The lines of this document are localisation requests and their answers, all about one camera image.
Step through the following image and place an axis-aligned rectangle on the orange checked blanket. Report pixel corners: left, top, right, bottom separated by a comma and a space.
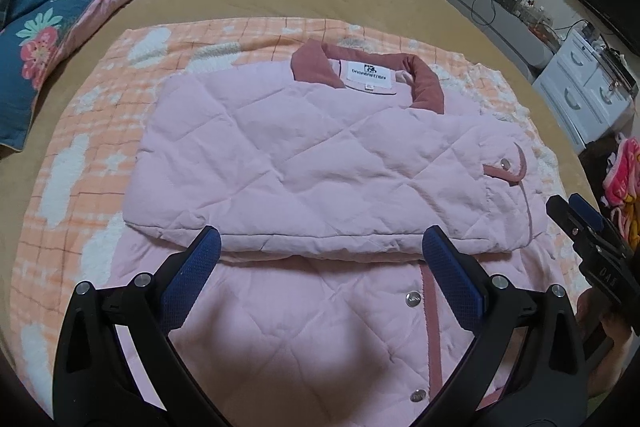
10, 18, 591, 378

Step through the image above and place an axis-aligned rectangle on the white chest of drawers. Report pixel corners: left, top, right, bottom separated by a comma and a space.
531, 28, 640, 154

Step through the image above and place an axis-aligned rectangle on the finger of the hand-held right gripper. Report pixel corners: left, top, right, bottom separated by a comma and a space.
567, 193, 625, 253
546, 196, 593, 260

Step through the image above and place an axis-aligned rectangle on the person's right hand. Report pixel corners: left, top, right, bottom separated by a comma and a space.
575, 292, 640, 400

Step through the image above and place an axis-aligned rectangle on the pink quilted jacket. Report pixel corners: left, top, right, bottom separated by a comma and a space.
112, 39, 586, 427

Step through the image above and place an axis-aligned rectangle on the pink printed cloth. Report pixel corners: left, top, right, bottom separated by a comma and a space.
602, 134, 640, 240

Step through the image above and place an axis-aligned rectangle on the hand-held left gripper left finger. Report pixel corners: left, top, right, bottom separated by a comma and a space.
52, 226, 222, 427

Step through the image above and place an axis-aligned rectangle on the blue floral quilt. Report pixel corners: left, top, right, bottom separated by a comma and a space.
0, 0, 191, 152

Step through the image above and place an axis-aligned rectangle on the dark fuzzy cloth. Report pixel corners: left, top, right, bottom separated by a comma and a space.
581, 136, 623, 208

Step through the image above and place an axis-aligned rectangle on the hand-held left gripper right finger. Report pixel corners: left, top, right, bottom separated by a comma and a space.
422, 227, 587, 427

